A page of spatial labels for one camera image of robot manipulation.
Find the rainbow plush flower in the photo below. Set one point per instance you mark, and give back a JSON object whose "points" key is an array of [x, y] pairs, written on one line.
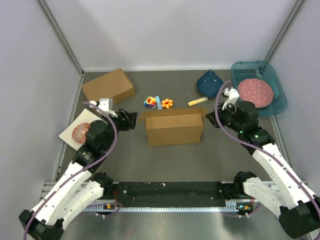
{"points": [[150, 102]]}

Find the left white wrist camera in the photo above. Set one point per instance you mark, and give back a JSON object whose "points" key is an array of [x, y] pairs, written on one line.
{"points": [[105, 106]]}

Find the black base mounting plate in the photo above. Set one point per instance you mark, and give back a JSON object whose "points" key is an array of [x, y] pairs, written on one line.
{"points": [[191, 194]]}

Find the yellow highlighter pen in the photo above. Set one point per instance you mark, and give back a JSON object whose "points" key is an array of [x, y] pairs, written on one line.
{"points": [[197, 101]]}

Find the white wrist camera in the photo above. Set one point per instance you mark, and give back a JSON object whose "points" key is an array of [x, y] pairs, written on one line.
{"points": [[105, 106], [231, 96]]}

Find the teal transparent plastic bin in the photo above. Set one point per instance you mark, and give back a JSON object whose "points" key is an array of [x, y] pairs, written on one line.
{"points": [[243, 70]]}

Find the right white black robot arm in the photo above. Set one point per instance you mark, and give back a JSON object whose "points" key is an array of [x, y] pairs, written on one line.
{"points": [[294, 204]]}

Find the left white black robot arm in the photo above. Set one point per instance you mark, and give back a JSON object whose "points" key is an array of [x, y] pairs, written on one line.
{"points": [[80, 184]]}

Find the closed brown cardboard box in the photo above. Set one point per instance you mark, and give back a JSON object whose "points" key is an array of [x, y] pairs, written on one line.
{"points": [[114, 85]]}

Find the pink polka dot plate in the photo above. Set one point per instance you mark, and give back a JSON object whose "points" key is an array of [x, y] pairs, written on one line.
{"points": [[256, 91]]}

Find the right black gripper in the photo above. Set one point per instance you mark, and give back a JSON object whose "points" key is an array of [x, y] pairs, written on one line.
{"points": [[211, 116]]}

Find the red patterned bowl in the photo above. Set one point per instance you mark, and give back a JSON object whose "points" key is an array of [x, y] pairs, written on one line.
{"points": [[79, 132]]}

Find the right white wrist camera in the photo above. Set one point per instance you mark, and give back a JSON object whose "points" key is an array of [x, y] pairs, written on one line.
{"points": [[231, 96]]}

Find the dark blue teardrop dish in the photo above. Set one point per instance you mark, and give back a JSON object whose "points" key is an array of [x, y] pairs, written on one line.
{"points": [[209, 84]]}

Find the white square board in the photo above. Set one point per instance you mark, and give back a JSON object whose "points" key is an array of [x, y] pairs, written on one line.
{"points": [[85, 117]]}

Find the brown cardboard box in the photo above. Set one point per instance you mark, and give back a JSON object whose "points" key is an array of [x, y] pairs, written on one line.
{"points": [[114, 85], [175, 126]]}

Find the orange plush flower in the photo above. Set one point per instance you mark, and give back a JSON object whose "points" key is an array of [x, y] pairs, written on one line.
{"points": [[167, 103]]}

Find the light blue highlighter pen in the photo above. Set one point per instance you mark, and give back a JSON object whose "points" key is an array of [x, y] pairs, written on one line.
{"points": [[158, 103]]}

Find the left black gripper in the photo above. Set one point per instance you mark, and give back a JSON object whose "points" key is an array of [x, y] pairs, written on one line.
{"points": [[130, 121]]}

